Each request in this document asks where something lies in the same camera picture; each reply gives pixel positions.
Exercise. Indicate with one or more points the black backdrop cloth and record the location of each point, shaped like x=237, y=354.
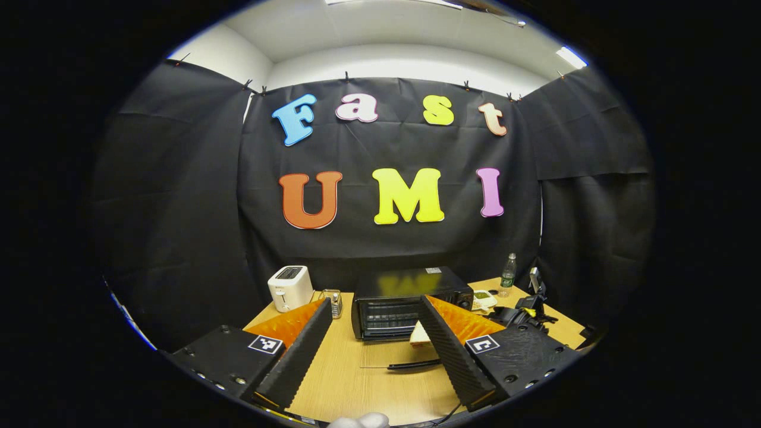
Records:
x=380, y=249

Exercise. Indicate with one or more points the small ceiling light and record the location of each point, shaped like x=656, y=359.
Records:
x=571, y=57

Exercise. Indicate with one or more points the black electric oven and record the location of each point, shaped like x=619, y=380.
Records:
x=410, y=282

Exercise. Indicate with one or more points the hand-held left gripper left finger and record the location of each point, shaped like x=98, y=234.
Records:
x=294, y=356

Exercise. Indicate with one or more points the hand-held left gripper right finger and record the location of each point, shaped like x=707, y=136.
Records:
x=455, y=356

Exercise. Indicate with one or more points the long ceiling light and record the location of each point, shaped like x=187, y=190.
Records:
x=395, y=2

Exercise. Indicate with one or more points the white divided plate with beans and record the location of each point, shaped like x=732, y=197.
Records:
x=483, y=299

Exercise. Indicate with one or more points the clear plastic water bottle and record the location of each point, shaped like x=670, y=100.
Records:
x=508, y=276

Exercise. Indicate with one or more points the white toaster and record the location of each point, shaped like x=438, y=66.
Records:
x=290, y=288

